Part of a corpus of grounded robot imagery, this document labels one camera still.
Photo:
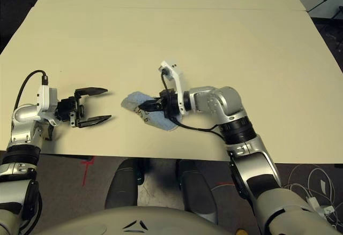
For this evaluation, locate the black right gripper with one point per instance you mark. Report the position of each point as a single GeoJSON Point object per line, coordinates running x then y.
{"type": "Point", "coordinates": [171, 104]}

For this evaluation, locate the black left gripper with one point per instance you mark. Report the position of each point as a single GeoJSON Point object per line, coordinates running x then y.
{"type": "Point", "coordinates": [67, 110]}

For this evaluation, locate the blue grey rag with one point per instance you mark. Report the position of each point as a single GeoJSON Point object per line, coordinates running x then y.
{"type": "Point", "coordinates": [132, 101]}

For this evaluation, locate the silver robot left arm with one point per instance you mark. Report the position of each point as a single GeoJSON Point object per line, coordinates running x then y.
{"type": "Point", "coordinates": [21, 114]}

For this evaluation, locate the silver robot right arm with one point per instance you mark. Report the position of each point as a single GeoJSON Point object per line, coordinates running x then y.
{"type": "Point", "coordinates": [227, 98]}

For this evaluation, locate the red floor tape cross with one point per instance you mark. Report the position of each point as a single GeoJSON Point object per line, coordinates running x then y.
{"type": "Point", "coordinates": [87, 166]}

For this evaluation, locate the dark grey robot left leg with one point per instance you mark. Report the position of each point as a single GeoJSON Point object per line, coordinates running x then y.
{"type": "Point", "coordinates": [122, 184]}

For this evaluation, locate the dark grey robot leg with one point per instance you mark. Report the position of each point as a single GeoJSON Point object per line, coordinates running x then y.
{"type": "Point", "coordinates": [122, 184]}
{"type": "Point", "coordinates": [195, 186]}

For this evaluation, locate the dark grey robot right leg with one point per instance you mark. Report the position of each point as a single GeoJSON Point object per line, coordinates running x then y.
{"type": "Point", "coordinates": [195, 186]}

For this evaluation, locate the grey robot torso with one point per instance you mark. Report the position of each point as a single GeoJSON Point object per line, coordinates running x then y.
{"type": "Point", "coordinates": [134, 219]}

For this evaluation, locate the black foam floor mat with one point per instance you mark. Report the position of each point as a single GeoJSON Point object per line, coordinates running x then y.
{"type": "Point", "coordinates": [13, 18]}

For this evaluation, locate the black tripod stand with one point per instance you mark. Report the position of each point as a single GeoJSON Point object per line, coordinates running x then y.
{"type": "Point", "coordinates": [325, 0]}

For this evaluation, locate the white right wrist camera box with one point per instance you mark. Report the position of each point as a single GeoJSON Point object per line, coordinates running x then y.
{"type": "Point", "coordinates": [177, 79]}

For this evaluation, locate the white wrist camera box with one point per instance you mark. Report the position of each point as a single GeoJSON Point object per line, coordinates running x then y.
{"type": "Point", "coordinates": [44, 98]}
{"type": "Point", "coordinates": [177, 79]}

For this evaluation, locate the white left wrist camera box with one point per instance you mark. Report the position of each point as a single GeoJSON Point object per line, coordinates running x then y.
{"type": "Point", "coordinates": [44, 98]}

